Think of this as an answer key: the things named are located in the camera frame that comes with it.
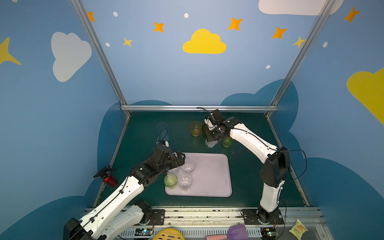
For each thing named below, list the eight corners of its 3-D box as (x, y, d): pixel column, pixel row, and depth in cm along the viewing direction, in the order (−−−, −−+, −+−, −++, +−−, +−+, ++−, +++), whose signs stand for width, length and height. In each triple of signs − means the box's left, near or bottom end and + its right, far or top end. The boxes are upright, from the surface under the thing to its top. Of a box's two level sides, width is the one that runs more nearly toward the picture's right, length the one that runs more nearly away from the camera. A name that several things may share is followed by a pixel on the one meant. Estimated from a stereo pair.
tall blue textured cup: (158, 142, 106) (155, 130, 95) (160, 134, 111) (156, 121, 100) (169, 142, 106) (167, 130, 95) (170, 134, 111) (168, 121, 100)
